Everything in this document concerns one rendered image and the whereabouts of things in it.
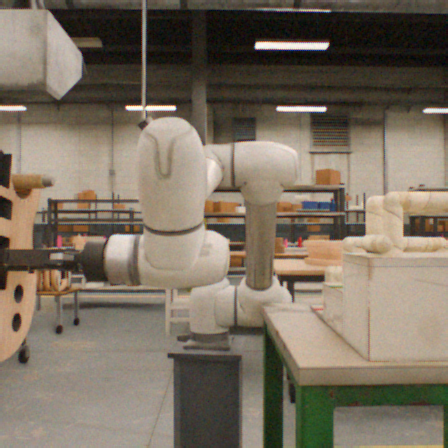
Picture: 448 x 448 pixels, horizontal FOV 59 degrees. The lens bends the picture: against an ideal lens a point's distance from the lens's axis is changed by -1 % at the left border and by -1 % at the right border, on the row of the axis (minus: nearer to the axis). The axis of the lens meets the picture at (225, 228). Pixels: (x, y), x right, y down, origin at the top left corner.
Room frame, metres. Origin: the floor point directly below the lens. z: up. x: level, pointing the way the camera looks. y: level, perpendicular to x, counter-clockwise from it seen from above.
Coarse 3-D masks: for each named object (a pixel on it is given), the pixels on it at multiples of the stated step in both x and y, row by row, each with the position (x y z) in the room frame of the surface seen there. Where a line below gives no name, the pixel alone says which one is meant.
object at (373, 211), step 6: (366, 204) 0.75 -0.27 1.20; (372, 204) 0.74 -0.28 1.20; (366, 210) 0.75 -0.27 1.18; (372, 210) 0.74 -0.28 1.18; (378, 210) 0.74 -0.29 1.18; (366, 216) 0.75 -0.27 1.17; (372, 216) 0.74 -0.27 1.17; (378, 216) 0.74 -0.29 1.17; (366, 222) 0.75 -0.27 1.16; (372, 222) 0.74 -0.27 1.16; (378, 222) 0.74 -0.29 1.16; (366, 228) 0.75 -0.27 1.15; (372, 228) 0.74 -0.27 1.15; (378, 228) 0.74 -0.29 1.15; (366, 234) 0.75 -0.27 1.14; (372, 234) 0.74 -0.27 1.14; (378, 234) 0.74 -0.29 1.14; (366, 252) 0.76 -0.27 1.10; (372, 252) 0.74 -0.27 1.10
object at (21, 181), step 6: (12, 174) 0.81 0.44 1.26; (18, 174) 0.81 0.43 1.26; (24, 174) 0.82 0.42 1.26; (30, 174) 0.82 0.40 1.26; (36, 174) 0.82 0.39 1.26; (42, 174) 0.82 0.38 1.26; (12, 180) 0.81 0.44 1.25; (18, 180) 0.81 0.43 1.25; (24, 180) 0.81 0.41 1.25; (30, 180) 0.81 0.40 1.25; (36, 180) 0.81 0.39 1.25; (18, 186) 0.81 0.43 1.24; (24, 186) 0.81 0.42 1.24; (30, 186) 0.81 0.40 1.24; (36, 186) 0.82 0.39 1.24; (42, 186) 0.82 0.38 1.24
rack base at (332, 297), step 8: (328, 288) 0.90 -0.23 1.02; (336, 288) 0.85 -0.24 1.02; (328, 296) 0.90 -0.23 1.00; (336, 296) 0.84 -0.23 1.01; (328, 304) 0.90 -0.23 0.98; (336, 304) 0.84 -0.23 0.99; (328, 312) 0.90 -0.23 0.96; (336, 312) 0.84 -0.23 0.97; (328, 320) 0.90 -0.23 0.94; (336, 320) 0.84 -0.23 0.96; (336, 328) 0.84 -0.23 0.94
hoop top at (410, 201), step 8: (392, 192) 0.67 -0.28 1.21; (400, 192) 0.67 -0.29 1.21; (408, 192) 0.67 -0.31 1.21; (416, 192) 0.67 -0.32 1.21; (424, 192) 0.67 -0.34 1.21; (432, 192) 0.67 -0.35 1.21; (440, 192) 0.67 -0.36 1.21; (384, 200) 0.67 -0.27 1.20; (400, 200) 0.66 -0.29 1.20; (408, 200) 0.66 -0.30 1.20; (416, 200) 0.66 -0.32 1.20; (424, 200) 0.66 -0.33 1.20; (432, 200) 0.66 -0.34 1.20; (440, 200) 0.66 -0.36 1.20; (408, 208) 0.66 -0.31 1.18; (416, 208) 0.66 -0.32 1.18; (424, 208) 0.66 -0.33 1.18; (432, 208) 0.66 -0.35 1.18; (440, 208) 0.66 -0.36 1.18
